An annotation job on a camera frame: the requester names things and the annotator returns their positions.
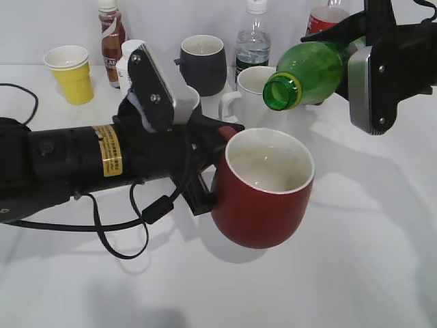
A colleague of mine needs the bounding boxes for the dark grey mug rear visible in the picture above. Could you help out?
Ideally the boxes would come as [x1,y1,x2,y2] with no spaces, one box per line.
[174,35,227,96]

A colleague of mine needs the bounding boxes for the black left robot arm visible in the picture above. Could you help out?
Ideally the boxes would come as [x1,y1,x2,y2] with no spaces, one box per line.
[1,96,226,228]

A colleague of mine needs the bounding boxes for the yellow paper cup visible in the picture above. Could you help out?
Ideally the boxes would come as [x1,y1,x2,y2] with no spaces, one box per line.
[43,45,94,105]

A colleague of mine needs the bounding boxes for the cola bottle red label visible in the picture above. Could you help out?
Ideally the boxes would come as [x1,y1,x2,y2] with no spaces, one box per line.
[305,0,350,36]

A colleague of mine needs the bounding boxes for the white ceramic mug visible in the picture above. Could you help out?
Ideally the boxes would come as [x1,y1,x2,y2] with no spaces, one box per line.
[218,66,281,129]

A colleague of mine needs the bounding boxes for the white yogurt drink bottle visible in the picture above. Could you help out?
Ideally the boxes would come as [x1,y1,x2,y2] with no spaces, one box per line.
[115,39,143,96]

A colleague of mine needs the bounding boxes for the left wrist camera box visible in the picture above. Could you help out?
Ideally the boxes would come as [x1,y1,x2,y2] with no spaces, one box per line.
[126,42,200,133]

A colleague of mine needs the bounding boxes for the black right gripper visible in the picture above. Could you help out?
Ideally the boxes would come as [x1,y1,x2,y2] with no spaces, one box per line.
[300,0,437,103]

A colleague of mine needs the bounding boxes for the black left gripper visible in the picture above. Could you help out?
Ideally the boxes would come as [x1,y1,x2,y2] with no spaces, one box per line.
[113,100,244,216]

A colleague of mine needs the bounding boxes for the dark red ceramic mug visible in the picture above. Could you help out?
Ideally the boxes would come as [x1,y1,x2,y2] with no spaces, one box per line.
[212,126,315,249]

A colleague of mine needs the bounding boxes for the black camera cable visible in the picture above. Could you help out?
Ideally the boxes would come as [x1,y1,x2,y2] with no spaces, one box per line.
[0,83,192,260]

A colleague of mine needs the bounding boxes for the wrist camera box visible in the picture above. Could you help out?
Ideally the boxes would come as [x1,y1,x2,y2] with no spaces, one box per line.
[126,42,200,133]
[347,46,394,135]

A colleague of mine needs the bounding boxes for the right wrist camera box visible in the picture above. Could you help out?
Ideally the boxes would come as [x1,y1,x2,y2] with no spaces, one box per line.
[347,46,394,135]

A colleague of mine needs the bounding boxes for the brown coffee drink bottle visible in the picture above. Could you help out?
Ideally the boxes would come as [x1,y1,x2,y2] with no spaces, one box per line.
[98,0,127,89]

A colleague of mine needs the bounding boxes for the clear water bottle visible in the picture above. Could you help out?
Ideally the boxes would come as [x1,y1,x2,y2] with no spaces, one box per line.
[235,1,271,81]

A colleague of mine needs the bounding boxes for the green soda bottle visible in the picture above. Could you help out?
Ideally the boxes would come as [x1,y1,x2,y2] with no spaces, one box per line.
[263,37,365,111]

